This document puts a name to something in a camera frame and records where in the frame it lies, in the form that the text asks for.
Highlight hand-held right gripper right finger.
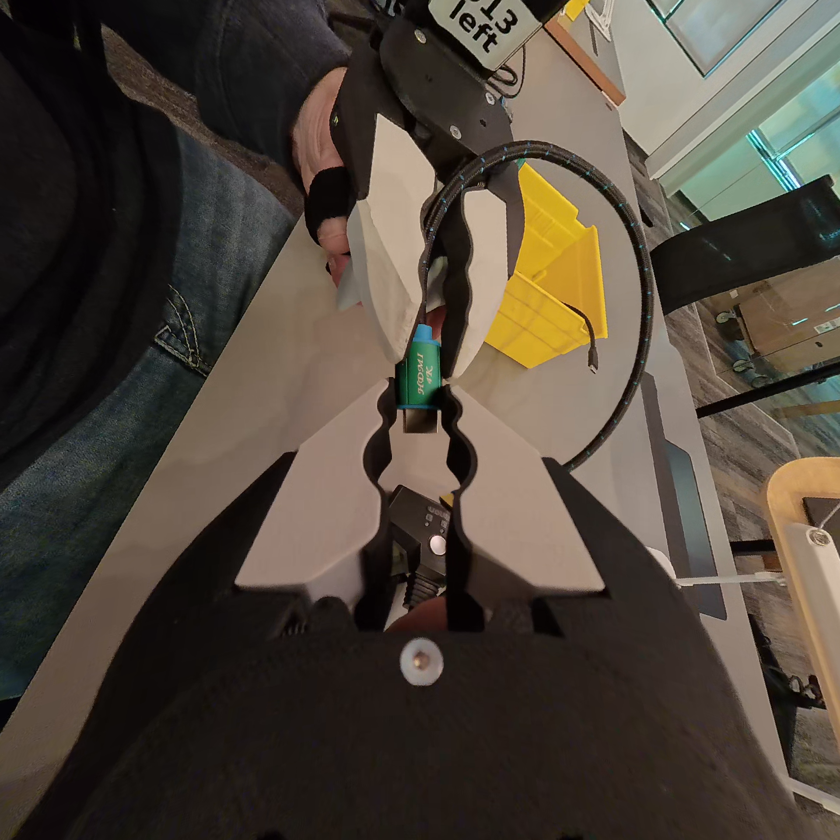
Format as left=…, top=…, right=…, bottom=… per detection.
left=446, top=384, right=606, bottom=632

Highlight wooden top desk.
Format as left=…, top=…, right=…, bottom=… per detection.
left=543, top=0, right=627, bottom=109

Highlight dark grey hdmi switch box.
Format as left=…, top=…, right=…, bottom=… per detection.
left=387, top=486, right=455, bottom=578

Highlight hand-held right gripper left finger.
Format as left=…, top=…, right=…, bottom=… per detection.
left=235, top=379, right=395, bottom=632

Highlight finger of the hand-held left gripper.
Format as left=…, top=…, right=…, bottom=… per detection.
left=443, top=189, right=511, bottom=382
left=344, top=112, right=438, bottom=364

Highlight person's blue jeans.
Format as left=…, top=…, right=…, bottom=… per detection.
left=0, top=125, right=298, bottom=703

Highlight black high-back office chair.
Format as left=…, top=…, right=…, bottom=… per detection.
left=651, top=174, right=840, bottom=317

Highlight person's left hand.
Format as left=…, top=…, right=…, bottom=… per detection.
left=292, top=69, right=355, bottom=290

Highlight braided hdmi cable teal plugs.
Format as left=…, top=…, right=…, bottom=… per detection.
left=394, top=140, right=655, bottom=475

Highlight person's left forearm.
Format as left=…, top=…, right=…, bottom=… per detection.
left=193, top=0, right=353, bottom=173

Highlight yellow plastic bin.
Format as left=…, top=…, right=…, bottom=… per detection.
left=482, top=163, right=609, bottom=370

